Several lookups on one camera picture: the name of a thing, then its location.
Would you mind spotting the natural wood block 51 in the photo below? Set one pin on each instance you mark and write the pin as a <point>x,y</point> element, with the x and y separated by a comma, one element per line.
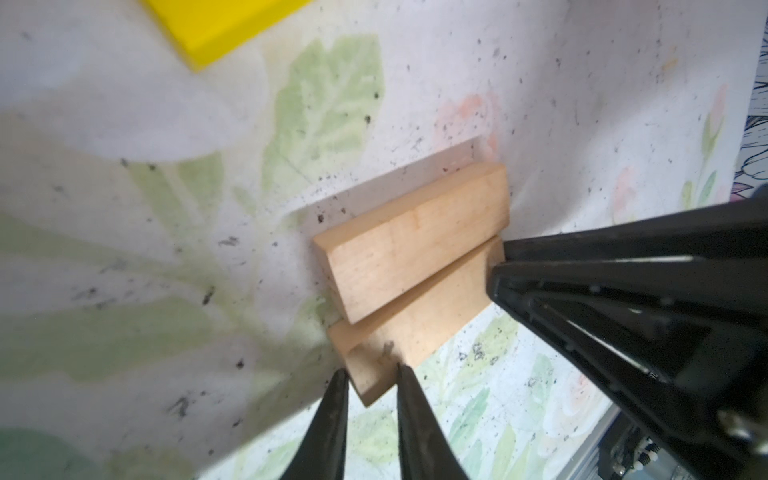
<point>374,258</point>

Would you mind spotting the natural wood block 31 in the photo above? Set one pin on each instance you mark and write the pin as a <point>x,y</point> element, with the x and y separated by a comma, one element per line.
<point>415,325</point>

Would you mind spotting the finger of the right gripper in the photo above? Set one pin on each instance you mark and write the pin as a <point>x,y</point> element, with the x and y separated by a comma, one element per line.
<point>732,230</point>
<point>680,347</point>

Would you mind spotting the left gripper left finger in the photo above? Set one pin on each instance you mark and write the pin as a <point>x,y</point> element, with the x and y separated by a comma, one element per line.
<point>322,452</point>

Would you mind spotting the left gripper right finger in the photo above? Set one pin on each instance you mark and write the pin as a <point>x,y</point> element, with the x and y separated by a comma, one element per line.
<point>424,452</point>

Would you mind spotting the yellow wood block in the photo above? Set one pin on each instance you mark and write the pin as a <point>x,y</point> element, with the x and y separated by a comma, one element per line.
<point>204,31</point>

